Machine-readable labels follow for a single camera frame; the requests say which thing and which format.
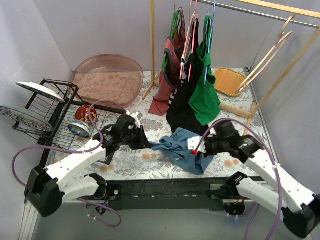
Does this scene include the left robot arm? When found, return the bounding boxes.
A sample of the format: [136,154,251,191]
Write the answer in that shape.
[24,112,151,217]

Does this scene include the red floral bowl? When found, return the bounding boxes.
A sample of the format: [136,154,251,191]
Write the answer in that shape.
[75,104,97,123]

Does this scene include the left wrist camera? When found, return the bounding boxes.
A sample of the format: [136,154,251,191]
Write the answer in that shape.
[126,111,143,128]

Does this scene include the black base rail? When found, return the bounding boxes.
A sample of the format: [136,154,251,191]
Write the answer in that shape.
[107,177,226,211]

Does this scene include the black tank top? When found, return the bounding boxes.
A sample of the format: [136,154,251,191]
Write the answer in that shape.
[165,18,212,136]

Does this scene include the floral tablecloth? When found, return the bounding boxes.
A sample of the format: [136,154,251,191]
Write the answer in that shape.
[48,67,280,181]

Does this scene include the pink plastic basin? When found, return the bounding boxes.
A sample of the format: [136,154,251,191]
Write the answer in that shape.
[69,54,144,108]

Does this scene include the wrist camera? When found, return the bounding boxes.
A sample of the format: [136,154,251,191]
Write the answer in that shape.
[187,136,206,154]
[126,111,143,128]

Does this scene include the white plate upper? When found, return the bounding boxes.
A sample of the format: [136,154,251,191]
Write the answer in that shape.
[16,82,65,102]

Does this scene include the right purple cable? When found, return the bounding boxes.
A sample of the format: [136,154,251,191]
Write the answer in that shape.
[196,118,283,240]

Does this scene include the red tank top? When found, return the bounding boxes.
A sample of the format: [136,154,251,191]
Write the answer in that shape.
[148,16,186,116]

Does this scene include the green tank top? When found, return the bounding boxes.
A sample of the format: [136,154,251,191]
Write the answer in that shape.
[189,15,221,126]

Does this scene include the blue tank top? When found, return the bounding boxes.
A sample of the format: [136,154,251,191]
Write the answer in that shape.
[150,127,214,176]

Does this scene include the blue hanger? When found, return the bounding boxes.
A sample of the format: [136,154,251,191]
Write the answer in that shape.
[204,1,216,85]

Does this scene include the black wire dish rack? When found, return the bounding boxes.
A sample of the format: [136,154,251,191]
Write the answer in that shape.
[12,78,129,183]

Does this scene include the empty wooden hanger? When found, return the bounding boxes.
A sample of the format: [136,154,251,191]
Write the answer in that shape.
[235,14,296,94]

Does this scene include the blue patterned plate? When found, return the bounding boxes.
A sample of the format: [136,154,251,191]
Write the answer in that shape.
[0,105,53,132]

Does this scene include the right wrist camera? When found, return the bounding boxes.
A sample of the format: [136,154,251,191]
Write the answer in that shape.
[187,136,206,154]

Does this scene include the blue white bowl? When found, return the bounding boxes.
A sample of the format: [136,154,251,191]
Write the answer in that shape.
[67,120,90,138]

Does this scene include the green hanger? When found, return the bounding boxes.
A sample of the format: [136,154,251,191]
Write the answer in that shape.
[169,7,185,58]

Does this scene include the woven bamboo tray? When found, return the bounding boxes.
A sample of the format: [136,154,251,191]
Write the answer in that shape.
[214,67,245,97]

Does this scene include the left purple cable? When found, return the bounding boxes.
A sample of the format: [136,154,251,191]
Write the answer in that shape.
[11,100,131,228]

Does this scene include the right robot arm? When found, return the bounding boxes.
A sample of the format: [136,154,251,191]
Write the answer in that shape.
[194,118,320,239]

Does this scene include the purple cable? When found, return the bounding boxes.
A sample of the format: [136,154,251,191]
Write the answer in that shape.
[11,100,131,228]
[196,118,283,240]

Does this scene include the pink hanger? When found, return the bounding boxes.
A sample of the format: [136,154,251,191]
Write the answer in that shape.
[179,0,198,80]

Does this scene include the wooden clothes rack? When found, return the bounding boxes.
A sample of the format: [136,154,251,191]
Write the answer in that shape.
[141,0,320,137]

